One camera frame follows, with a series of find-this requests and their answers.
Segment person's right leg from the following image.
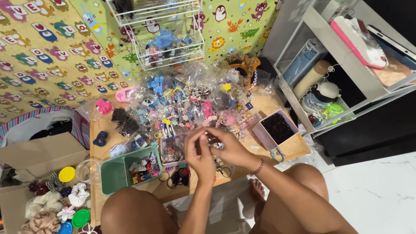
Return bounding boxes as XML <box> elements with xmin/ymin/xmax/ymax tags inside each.
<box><xmin>249</xmin><ymin>162</ymin><xmax>358</xmax><ymax>234</ymax></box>

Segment cream scrunchie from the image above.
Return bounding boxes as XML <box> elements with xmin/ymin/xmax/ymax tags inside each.
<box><xmin>25</xmin><ymin>191</ymin><xmax>63</xmax><ymax>219</ymax></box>

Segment striped fabric bag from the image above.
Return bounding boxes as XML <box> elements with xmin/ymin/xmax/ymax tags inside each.
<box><xmin>0</xmin><ymin>105</ymin><xmax>91</xmax><ymax>150</ymax></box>

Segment orange animal headband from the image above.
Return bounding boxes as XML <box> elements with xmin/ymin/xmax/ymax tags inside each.
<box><xmin>226</xmin><ymin>53</ymin><xmax>261</xmax><ymax>92</ymax></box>

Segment black hair tie rings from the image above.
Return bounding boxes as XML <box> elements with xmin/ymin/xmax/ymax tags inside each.
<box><xmin>215</xmin><ymin>159</ymin><xmax>237</xmax><ymax>179</ymax></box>

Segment white flower hair clip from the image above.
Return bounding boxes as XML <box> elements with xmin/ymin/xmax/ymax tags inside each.
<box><xmin>57</xmin><ymin>205</ymin><xmax>76</xmax><ymax>223</ymax></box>

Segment blue white clip card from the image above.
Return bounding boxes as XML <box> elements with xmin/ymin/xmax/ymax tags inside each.
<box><xmin>131</xmin><ymin>134</ymin><xmax>149</xmax><ymax>151</ymax></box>

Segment person's leg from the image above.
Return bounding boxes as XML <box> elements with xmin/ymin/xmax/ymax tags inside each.
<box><xmin>100</xmin><ymin>187</ymin><xmax>180</xmax><ymax>234</ymax></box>
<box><xmin>249</xmin><ymin>162</ymin><xmax>358</xmax><ymax>234</ymax></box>

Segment person's foot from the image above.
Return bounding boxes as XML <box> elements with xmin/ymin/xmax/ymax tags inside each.
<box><xmin>248</xmin><ymin>178</ymin><xmax>266</xmax><ymax>203</ymax></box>

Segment open cardboard box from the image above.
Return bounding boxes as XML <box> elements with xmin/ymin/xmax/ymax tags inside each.
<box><xmin>0</xmin><ymin>181</ymin><xmax>92</xmax><ymax>234</ymax></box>

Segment pink box of black hair ties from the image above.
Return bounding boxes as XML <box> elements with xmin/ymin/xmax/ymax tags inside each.
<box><xmin>252</xmin><ymin>109</ymin><xmax>300</xmax><ymax>151</ymax></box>

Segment black cabinet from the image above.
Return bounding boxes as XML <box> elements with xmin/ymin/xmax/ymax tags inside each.
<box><xmin>314</xmin><ymin>0</ymin><xmax>416</xmax><ymax>167</ymax></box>

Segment clear plastic box of clips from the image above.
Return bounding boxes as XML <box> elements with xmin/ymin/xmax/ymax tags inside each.
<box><xmin>160</xmin><ymin>131</ymin><xmax>190</xmax><ymax>168</ymax></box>

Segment green round lid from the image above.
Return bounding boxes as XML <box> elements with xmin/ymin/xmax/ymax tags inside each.
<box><xmin>71</xmin><ymin>209</ymin><xmax>91</xmax><ymax>229</ymax></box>

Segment green animal print play mat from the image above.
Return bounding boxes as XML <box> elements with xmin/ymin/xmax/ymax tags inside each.
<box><xmin>69</xmin><ymin>0</ymin><xmax>285</xmax><ymax>83</ymax></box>

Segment bag of black hair claws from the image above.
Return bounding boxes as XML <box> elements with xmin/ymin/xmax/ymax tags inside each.
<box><xmin>111</xmin><ymin>107</ymin><xmax>141</xmax><ymax>138</ymax></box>

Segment person's right hand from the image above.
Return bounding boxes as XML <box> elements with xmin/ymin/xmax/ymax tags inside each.
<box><xmin>204</xmin><ymin>126</ymin><xmax>261</xmax><ymax>173</ymax></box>

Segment clear plastic jar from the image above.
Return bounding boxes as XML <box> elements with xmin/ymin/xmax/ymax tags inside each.
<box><xmin>75</xmin><ymin>158</ymin><xmax>101</xmax><ymax>183</ymax></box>

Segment pastel round ball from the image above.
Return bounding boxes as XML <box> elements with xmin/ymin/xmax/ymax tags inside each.
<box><xmin>109</xmin><ymin>143</ymin><xmax>131</xmax><ymax>159</ymax></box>

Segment person's left hand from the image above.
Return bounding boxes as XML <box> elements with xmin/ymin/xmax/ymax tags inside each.
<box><xmin>184</xmin><ymin>128</ymin><xmax>216</xmax><ymax>187</ymax></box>

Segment blue round lid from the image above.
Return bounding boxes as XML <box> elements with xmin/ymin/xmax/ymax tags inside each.
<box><xmin>57</xmin><ymin>221</ymin><xmax>74</xmax><ymax>234</ymax></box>

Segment flat brown cardboard box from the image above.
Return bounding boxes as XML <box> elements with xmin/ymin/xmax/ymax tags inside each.
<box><xmin>0</xmin><ymin>131</ymin><xmax>89</xmax><ymax>182</ymax></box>

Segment black white checked scrunchie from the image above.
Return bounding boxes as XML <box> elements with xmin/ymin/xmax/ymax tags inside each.
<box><xmin>45</xmin><ymin>171</ymin><xmax>66</xmax><ymax>193</ymax></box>

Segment white wire rack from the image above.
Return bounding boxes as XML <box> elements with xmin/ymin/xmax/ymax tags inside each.
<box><xmin>106</xmin><ymin>0</ymin><xmax>205</xmax><ymax>71</ymax></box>

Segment yellow animal print play mat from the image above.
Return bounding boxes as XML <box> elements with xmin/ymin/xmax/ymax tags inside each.
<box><xmin>0</xmin><ymin>0</ymin><xmax>130</xmax><ymax>125</ymax></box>

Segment small dark hair clip packet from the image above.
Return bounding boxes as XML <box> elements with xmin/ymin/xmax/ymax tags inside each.
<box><xmin>207</xmin><ymin>136</ymin><xmax>223</xmax><ymax>149</ymax></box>

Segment person's left leg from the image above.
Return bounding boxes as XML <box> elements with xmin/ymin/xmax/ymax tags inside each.
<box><xmin>100</xmin><ymin>187</ymin><xmax>180</xmax><ymax>234</ymax></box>

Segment burgundy scrunchie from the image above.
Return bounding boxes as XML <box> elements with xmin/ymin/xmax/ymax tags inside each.
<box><xmin>28</xmin><ymin>181</ymin><xmax>50</xmax><ymax>196</ymax></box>

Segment brown beaded bracelet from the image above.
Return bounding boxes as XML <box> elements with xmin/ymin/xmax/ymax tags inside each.
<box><xmin>249</xmin><ymin>159</ymin><xmax>265</xmax><ymax>177</ymax></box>

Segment white dotted scrunchie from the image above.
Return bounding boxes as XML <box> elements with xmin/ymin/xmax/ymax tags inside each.
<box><xmin>68</xmin><ymin>182</ymin><xmax>90</xmax><ymax>207</ymax></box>

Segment beige scrunchie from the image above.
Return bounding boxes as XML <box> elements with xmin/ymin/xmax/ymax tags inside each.
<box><xmin>18</xmin><ymin>211</ymin><xmax>62</xmax><ymax>234</ymax></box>

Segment navy bow hair clip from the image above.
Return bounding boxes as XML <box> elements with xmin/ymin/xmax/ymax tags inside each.
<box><xmin>92</xmin><ymin>131</ymin><xmax>109</xmax><ymax>147</ymax></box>

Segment white shelf cart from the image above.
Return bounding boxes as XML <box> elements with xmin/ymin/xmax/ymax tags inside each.
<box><xmin>272</xmin><ymin>0</ymin><xmax>416</xmax><ymax>138</ymax></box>

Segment heap of bagged hair accessories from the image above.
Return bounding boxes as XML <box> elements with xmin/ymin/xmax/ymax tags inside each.
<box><xmin>130</xmin><ymin>60</ymin><xmax>262</xmax><ymax>138</ymax></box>

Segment green divided plastic tray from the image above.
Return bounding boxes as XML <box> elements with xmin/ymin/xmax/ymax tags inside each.
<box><xmin>100</xmin><ymin>146</ymin><xmax>163</xmax><ymax>196</ymax></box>

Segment navy bow hair tie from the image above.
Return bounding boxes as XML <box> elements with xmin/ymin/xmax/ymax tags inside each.
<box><xmin>170</xmin><ymin>167</ymin><xmax>191</xmax><ymax>188</ymax></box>

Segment pink hair claw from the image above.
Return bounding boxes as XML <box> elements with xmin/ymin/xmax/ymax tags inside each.
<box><xmin>95</xmin><ymin>98</ymin><xmax>114</xmax><ymax>115</ymax></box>

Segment yellow round lid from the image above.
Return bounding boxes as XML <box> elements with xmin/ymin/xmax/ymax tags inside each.
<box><xmin>58</xmin><ymin>166</ymin><xmax>76</xmax><ymax>183</ymax></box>

